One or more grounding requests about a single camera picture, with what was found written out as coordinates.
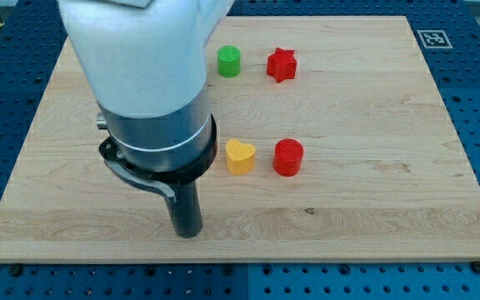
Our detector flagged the white fiducial marker tag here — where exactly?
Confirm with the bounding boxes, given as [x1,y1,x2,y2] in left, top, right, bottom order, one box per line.
[417,29,453,49]

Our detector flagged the red cylinder block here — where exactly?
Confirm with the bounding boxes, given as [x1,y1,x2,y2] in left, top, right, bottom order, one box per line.
[272,138,304,177]

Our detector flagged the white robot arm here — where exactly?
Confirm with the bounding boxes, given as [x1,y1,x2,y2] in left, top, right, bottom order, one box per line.
[58,0,233,238]

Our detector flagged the yellow heart block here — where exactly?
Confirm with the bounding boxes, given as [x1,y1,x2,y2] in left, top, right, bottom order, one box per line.
[226,138,256,175]

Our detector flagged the green cylinder block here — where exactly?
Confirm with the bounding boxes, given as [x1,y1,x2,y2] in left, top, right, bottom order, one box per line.
[217,45,241,78]

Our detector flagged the wooden board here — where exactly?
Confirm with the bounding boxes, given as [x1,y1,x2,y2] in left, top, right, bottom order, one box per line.
[0,16,480,264]

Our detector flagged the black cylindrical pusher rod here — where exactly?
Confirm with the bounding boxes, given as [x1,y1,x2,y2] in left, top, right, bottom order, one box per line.
[168,182,203,238]

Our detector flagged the black flange with silver collar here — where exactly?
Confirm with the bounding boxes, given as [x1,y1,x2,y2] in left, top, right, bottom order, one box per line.
[97,87,218,185]

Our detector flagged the grey curved cable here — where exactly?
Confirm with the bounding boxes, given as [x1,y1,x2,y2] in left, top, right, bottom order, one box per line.
[102,157,178,204]

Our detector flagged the red star block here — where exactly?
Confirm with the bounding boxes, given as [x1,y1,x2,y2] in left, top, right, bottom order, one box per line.
[266,47,298,83]

